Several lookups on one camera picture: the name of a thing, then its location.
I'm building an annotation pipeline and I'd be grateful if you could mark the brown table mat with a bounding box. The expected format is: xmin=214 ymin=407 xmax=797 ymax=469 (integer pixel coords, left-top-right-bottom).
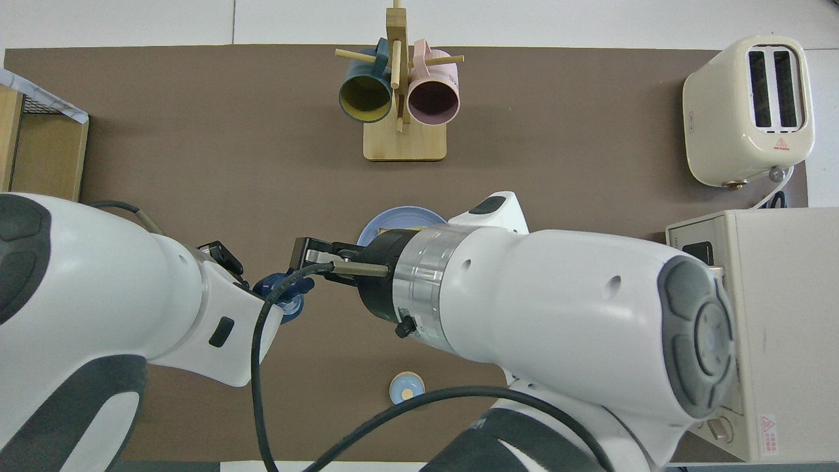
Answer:
xmin=0 ymin=45 xmax=808 ymax=463

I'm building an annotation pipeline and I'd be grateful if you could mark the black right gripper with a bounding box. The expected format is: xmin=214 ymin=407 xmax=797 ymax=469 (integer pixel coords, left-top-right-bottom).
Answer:
xmin=292 ymin=227 xmax=420 ymax=323

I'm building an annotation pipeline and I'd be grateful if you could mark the dark teal mug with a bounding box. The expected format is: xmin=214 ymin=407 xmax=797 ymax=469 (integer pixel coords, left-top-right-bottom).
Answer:
xmin=338 ymin=37 xmax=394 ymax=124

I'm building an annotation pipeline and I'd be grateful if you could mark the cream two-slot toaster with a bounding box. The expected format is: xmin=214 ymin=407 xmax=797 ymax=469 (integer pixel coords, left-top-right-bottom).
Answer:
xmin=682 ymin=35 xmax=815 ymax=188

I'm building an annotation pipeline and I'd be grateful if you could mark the white toaster power cord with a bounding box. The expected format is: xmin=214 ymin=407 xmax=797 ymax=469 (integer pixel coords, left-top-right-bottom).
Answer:
xmin=752 ymin=165 xmax=797 ymax=209

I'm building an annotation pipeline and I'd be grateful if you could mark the pink mug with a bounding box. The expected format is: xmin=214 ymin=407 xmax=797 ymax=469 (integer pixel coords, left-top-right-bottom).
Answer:
xmin=407 ymin=39 xmax=461 ymax=127

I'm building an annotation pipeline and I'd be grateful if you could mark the wooden mug tree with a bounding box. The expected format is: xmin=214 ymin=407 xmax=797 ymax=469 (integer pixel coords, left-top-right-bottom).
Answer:
xmin=335 ymin=0 xmax=465 ymax=162

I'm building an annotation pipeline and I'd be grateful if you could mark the wooden shelf with wire basket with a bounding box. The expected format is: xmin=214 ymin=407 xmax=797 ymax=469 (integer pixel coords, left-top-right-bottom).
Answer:
xmin=0 ymin=85 xmax=90 ymax=203

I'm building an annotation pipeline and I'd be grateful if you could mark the periwinkle blue plate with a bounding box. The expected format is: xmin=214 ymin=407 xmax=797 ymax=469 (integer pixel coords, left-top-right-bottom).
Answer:
xmin=357 ymin=206 xmax=450 ymax=246

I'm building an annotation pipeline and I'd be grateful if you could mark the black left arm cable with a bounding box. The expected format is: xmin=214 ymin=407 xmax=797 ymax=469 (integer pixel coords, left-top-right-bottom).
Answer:
xmin=85 ymin=200 xmax=165 ymax=237

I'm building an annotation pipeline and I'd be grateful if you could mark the blue-capped translucent squeeze bottle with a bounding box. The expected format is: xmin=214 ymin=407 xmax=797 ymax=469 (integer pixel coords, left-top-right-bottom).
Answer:
xmin=252 ymin=269 xmax=315 ymax=323

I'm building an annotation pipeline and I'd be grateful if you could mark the white toaster oven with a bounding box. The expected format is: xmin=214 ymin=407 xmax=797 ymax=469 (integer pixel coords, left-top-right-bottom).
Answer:
xmin=665 ymin=208 xmax=839 ymax=463

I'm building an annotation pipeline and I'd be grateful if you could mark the small blue jar wooden knob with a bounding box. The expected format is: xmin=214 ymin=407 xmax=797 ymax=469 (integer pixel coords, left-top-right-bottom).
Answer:
xmin=389 ymin=371 xmax=425 ymax=403

